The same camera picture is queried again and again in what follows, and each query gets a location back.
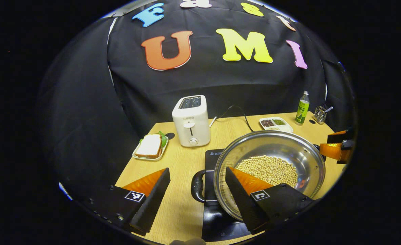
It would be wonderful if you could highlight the black power cable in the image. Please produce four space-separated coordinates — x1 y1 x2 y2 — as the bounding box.
217 105 254 132

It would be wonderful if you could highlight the green drink bottle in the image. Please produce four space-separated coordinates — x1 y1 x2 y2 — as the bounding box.
295 91 310 126

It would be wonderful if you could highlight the white toaster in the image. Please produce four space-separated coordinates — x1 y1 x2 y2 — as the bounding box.
172 95 211 147

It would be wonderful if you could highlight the wire utensil holder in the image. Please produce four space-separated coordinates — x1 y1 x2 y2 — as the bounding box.
313 105 327 125

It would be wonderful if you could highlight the white divided bean tray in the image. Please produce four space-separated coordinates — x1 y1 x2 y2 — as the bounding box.
259 117 294 134

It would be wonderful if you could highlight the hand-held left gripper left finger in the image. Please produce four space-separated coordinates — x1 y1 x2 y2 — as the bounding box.
85 167 171 236

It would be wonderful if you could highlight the black induction cooktop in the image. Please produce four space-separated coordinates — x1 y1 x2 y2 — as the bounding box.
201 149 255 242

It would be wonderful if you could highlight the pile of soybeans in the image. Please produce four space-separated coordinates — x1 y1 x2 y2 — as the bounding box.
235 155 298 187

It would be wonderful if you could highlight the stainless steel pot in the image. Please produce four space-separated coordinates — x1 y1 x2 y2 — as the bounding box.
191 130 327 222

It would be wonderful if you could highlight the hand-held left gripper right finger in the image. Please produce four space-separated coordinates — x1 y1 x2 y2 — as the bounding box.
225 167 315 235

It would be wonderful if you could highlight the toast sandwich with lettuce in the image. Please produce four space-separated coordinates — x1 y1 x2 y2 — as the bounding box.
135 132 168 159

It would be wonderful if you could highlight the white sandwich plate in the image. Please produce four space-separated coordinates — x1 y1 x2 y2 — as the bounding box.
132 132 169 162

